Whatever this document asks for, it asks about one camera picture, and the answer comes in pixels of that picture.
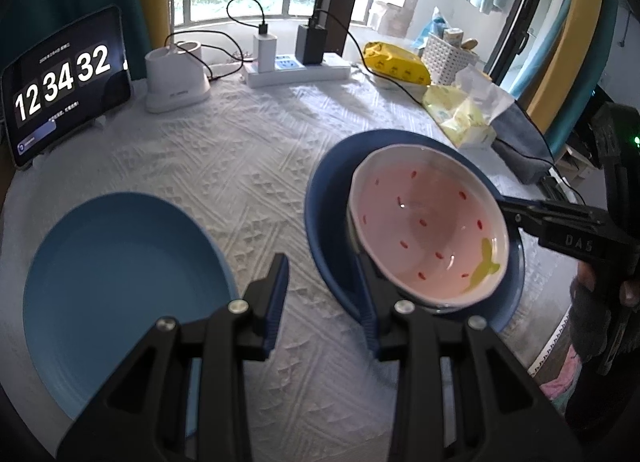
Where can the wooden brush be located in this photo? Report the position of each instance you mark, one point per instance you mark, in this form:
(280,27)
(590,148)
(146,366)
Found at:
(469,43)

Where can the white desk lamp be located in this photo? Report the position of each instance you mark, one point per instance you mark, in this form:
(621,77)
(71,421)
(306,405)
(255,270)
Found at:
(175,82)

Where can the black tablet with clock display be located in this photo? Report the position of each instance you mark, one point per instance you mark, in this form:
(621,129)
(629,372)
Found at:
(65,87)

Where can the dark blue bowl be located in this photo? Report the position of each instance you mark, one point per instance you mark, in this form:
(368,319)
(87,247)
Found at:
(325,202)

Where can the blue plastic bag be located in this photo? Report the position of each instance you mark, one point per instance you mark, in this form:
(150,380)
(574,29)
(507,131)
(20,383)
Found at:
(430,27)

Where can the pale yellow tissue pack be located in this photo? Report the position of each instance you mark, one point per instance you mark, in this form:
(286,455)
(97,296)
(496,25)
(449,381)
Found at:
(460,117)

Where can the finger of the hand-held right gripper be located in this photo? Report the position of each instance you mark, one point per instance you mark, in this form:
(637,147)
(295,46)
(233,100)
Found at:
(575,244)
(550,211)

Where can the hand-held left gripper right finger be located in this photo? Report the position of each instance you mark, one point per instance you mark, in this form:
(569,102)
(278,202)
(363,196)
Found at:
(369,317)

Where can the white charger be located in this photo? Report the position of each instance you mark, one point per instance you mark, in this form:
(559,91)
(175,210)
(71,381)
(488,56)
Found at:
(264,54)

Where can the pink cloth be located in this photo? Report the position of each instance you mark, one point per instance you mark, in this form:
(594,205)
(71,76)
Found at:
(560,382)

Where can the person's right hand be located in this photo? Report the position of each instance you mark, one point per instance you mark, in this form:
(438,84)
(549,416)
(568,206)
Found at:
(590,307)

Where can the white woven plastic basket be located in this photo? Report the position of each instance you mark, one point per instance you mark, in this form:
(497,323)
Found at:
(447,59)

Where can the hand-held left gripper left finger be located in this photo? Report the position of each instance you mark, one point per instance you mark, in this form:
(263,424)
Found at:
(279,302)

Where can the white power strip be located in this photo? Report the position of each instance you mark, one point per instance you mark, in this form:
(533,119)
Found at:
(300,73)

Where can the grey fabric pouch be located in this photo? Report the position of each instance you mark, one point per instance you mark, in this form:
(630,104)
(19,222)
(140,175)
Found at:
(520,142)

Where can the small duck tissue box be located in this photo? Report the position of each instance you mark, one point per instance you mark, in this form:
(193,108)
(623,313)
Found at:
(452,35)

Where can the yellow wet wipes pack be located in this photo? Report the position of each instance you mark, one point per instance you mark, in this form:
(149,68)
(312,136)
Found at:
(395,62)

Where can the light blue plate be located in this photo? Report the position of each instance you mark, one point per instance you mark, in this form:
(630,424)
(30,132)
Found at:
(115,282)

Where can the pink ceramic bowl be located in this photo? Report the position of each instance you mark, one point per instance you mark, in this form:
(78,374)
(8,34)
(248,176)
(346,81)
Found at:
(425,222)

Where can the black charger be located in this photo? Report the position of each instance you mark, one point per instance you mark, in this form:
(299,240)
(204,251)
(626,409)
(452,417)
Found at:
(311,44)

